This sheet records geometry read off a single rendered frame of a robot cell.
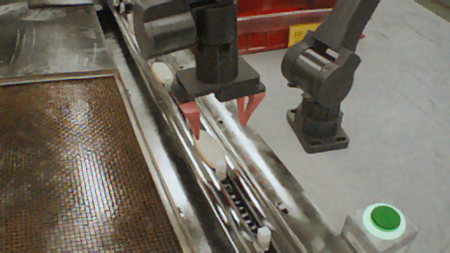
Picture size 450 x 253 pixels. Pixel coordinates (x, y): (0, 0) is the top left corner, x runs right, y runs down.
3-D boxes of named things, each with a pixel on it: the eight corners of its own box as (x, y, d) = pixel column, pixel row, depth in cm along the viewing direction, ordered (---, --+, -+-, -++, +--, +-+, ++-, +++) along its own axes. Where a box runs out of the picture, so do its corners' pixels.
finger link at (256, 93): (204, 120, 59) (200, 68, 53) (245, 109, 61) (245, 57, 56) (221, 146, 54) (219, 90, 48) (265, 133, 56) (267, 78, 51)
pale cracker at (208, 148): (231, 165, 59) (232, 160, 58) (209, 172, 57) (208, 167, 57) (208, 129, 66) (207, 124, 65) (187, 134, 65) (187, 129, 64)
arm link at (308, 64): (343, 106, 65) (322, 92, 69) (353, 54, 59) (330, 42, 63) (304, 122, 61) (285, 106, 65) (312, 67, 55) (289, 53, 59)
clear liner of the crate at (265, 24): (370, 39, 105) (375, 8, 99) (211, 61, 92) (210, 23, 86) (313, 2, 130) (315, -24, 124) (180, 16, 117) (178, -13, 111)
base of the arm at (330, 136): (350, 148, 66) (323, 111, 76) (359, 111, 62) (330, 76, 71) (307, 155, 65) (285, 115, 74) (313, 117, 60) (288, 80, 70)
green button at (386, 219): (403, 228, 43) (408, 220, 42) (381, 242, 42) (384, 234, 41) (384, 208, 46) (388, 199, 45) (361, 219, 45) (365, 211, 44)
